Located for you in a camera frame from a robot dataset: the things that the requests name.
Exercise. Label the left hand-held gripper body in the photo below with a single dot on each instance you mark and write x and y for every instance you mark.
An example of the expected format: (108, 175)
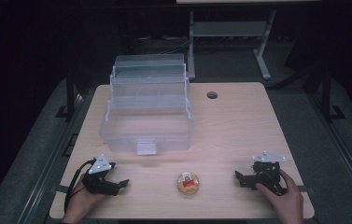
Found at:
(100, 183)

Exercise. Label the white metal desk frame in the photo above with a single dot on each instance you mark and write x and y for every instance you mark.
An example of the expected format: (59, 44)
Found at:
(226, 29)

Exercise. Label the round clear snack container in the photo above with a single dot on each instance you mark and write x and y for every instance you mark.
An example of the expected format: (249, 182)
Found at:
(188, 184)

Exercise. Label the grey metal floor rail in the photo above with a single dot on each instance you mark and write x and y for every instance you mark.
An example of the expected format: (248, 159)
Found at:
(341, 149)
(49, 161)

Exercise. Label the clear plastic tiered storage box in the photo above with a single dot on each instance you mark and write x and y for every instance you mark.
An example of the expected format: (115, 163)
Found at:
(147, 124)

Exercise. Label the person's right hand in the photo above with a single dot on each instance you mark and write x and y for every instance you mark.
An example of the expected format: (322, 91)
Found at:
(284, 200)

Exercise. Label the person's left hand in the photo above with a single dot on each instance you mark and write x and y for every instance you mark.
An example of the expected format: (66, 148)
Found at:
(80, 200)

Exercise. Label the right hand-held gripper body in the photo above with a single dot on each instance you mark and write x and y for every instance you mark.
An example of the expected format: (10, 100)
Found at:
(267, 175)

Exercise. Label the black metal stand post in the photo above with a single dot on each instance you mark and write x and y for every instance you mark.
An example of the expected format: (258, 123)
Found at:
(70, 93)
(326, 93)

